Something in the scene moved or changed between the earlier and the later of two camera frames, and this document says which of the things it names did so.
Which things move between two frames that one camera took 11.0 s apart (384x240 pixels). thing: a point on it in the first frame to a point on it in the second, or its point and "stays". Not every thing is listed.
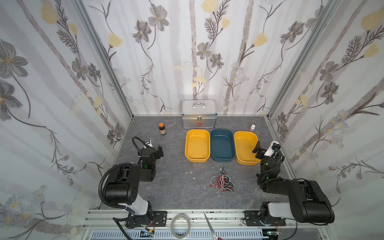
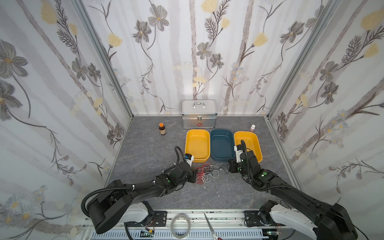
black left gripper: (159, 151) to (192, 174)
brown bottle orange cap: (163, 131) stays
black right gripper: (259, 149) to (235, 166)
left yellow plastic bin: (197, 145) stays
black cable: (228, 186) to (213, 169)
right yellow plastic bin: (245, 142) stays
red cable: (220, 183) to (200, 172)
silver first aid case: (199, 114) stays
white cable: (220, 181) to (203, 178)
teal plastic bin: (222, 145) stays
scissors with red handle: (215, 237) stays
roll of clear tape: (172, 223) stays
